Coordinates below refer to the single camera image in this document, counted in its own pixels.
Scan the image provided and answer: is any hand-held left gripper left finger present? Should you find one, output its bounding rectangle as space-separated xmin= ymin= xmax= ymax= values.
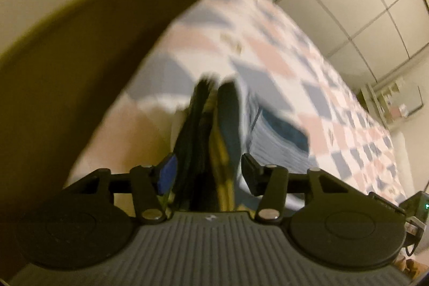
xmin=63 ymin=153 xmax=178 ymax=225

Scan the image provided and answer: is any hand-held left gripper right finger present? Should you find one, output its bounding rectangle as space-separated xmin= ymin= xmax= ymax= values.
xmin=241 ymin=153 xmax=370 ymax=224

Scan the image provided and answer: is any blue white striped garment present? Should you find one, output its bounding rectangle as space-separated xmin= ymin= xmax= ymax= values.
xmin=239 ymin=80 xmax=310 ymax=204

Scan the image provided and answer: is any dark garment with yellow stripe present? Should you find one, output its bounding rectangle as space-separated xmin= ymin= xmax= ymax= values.
xmin=172 ymin=72 xmax=246 ymax=213

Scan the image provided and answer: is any small shelf unit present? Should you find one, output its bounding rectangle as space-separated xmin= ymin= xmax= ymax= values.
xmin=356 ymin=80 xmax=423 ymax=122

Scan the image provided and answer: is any patchwork blanket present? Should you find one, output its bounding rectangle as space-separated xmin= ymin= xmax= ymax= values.
xmin=63 ymin=0 xmax=409 ymax=207

